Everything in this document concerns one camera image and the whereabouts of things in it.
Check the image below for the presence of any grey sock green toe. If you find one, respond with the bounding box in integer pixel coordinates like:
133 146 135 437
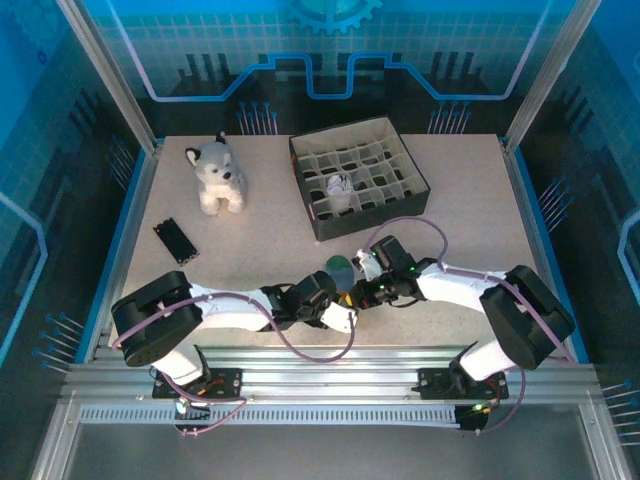
324 254 357 294

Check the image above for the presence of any dark fabric storage organizer box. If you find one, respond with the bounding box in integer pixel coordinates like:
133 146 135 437
288 116 432 242

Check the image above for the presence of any white sock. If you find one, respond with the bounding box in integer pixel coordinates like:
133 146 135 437
325 173 355 210

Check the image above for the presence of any black remote control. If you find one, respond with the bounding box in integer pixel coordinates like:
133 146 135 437
153 217 201 267

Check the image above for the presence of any husky plush toy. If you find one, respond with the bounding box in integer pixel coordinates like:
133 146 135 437
184 130 249 217

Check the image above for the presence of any blue printed backdrop panel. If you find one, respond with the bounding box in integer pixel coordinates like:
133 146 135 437
79 0 581 136

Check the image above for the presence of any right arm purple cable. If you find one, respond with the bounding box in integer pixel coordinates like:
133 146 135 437
362 216 576 436

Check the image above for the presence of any aluminium frame rail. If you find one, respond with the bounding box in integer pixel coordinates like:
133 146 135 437
59 344 604 406

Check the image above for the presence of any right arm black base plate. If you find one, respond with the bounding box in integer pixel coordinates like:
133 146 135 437
417 367 510 401

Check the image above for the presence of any slotted cable duct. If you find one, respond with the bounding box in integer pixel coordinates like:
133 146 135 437
78 405 464 427

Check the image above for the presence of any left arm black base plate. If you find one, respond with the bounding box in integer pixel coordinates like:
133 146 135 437
152 367 244 401

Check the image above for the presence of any aluminium frame post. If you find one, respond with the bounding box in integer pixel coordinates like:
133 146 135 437
54 0 164 154
503 0 604 154

